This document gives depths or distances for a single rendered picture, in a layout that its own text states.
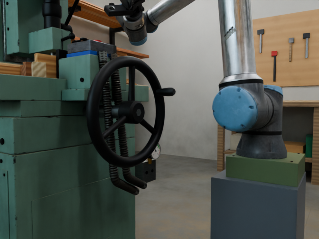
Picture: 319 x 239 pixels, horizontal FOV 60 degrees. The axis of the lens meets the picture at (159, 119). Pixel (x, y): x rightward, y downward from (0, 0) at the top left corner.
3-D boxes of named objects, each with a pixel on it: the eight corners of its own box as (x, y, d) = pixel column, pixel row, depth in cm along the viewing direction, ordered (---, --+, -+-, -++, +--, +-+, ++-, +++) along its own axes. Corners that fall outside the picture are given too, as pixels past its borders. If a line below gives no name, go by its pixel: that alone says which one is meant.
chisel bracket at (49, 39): (52, 54, 85) (51, 26, 85) (28, 58, 93) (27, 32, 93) (72, 57, 91) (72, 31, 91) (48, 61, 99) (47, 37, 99)
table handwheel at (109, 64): (124, 193, 67) (74, 86, 55) (72, 180, 79) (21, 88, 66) (178, 129, 87) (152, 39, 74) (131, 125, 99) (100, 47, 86)
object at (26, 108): (21, 117, 66) (20, 100, 66) (-18, 114, 78) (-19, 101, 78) (131, 112, 99) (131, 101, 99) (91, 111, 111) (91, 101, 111)
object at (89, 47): (90, 54, 72) (89, 32, 72) (64, 58, 78) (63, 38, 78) (124, 60, 83) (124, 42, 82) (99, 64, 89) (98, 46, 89)
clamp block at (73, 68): (89, 88, 71) (88, 53, 70) (57, 90, 79) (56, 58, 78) (127, 91, 83) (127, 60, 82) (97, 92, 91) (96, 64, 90)
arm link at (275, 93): (287, 130, 111) (288, 86, 110) (272, 133, 98) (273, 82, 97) (250, 128, 121) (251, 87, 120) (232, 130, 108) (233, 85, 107)
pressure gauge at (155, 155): (151, 166, 98) (150, 143, 98) (142, 164, 101) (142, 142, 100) (161, 162, 104) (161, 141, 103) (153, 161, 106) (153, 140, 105)
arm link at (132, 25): (120, 21, 125) (132, 33, 121) (118, 13, 121) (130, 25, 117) (136, 11, 127) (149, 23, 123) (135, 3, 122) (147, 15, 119)
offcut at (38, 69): (46, 78, 72) (46, 62, 72) (32, 77, 71) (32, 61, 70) (44, 78, 75) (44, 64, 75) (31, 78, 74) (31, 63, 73)
